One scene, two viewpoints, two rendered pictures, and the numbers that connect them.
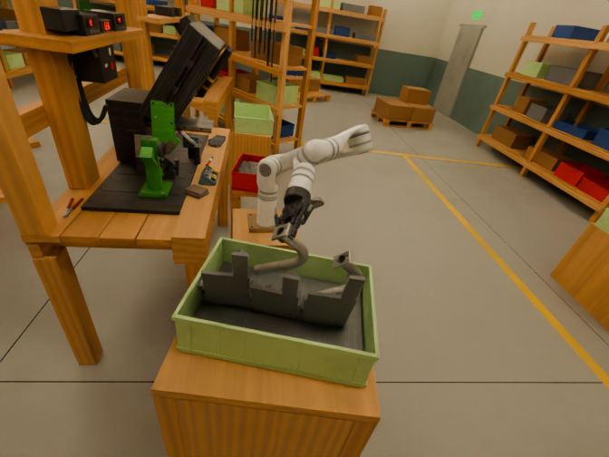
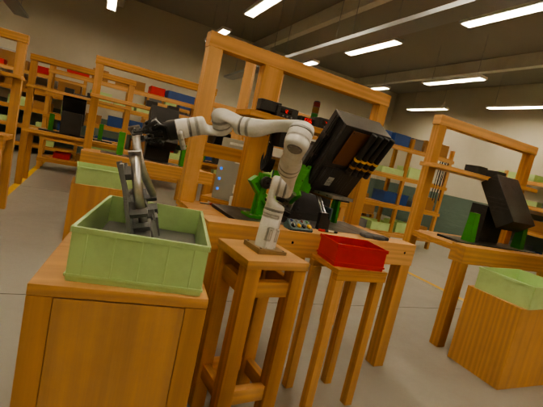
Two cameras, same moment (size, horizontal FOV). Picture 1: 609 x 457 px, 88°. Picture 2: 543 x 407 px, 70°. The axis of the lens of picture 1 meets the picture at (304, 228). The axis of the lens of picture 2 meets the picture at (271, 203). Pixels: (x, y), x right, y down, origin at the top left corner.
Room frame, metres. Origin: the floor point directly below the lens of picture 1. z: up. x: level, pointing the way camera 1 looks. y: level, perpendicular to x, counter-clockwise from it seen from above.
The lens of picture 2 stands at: (0.80, -1.48, 1.29)
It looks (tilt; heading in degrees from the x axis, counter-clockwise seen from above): 7 degrees down; 74
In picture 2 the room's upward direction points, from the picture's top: 12 degrees clockwise
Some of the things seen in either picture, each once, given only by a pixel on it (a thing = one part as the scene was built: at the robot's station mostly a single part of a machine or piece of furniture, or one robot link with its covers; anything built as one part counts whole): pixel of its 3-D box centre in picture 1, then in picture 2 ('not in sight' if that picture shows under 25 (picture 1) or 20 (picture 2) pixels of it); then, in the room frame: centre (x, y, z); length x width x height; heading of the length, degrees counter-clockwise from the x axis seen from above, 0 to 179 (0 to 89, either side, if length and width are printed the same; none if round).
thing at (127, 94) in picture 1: (137, 125); (307, 194); (1.78, 1.07, 1.07); 0.30 x 0.18 x 0.34; 12
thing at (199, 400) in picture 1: (269, 389); (114, 350); (0.74, 0.03, 0.39); 0.68 x 0.52 x 0.79; 92
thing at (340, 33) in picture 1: (322, 45); not in sight; (10.41, 0.37, 1.12); 3.16 x 0.54 x 2.24; 100
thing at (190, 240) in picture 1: (209, 176); (319, 243); (1.77, 0.64, 0.82); 1.50 x 0.14 x 0.15; 12
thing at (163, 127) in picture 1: (164, 121); (303, 180); (1.65, 0.84, 1.17); 0.13 x 0.12 x 0.20; 12
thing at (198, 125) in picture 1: (178, 123); (324, 194); (1.81, 0.83, 1.11); 0.39 x 0.16 x 0.03; 102
